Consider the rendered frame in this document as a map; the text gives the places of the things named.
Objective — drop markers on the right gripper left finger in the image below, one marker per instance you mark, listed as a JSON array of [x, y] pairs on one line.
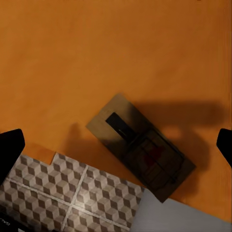
[[12, 144]]

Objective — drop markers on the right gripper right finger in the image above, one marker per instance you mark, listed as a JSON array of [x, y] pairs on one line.
[[224, 143]]

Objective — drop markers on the cabinet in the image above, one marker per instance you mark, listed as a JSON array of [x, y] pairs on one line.
[[62, 61]]

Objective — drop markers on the mousetrap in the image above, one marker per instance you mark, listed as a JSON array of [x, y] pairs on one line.
[[136, 143]]

